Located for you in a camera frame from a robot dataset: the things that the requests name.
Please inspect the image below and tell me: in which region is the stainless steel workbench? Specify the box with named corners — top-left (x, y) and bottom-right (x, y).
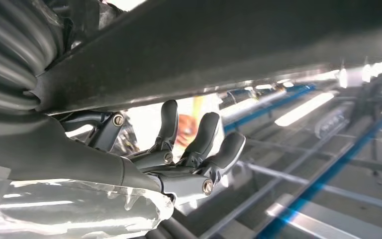
top-left (174, 59), bottom-right (382, 239)

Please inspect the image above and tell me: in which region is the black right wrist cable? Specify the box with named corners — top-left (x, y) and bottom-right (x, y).
top-left (145, 218), bottom-right (198, 239)

